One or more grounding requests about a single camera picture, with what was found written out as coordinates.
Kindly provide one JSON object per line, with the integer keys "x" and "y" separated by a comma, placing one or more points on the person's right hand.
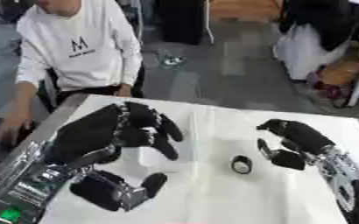
{"x": 11, "y": 129}

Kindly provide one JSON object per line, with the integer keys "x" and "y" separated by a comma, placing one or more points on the person's left hand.
{"x": 124, "y": 89}

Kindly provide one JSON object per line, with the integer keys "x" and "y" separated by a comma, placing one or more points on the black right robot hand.
{"x": 305, "y": 135}

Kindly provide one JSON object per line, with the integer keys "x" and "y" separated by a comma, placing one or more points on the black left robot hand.
{"x": 88, "y": 134}

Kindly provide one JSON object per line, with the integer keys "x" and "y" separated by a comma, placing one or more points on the person's right forearm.
{"x": 21, "y": 100}

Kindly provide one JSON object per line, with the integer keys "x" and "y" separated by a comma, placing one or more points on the white open box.
{"x": 185, "y": 151}

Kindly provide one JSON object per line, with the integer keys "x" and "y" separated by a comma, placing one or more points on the small grey floor object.
{"x": 172, "y": 60}

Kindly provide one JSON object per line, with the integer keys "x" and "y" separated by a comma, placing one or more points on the person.
{"x": 80, "y": 46}
{"x": 315, "y": 32}

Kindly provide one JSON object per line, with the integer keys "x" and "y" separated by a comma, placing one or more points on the black tape roll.
{"x": 241, "y": 164}

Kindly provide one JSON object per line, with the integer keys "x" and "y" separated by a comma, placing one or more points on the brown bag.
{"x": 343, "y": 71}

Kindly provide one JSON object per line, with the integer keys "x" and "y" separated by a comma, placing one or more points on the black cabinet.
{"x": 180, "y": 20}

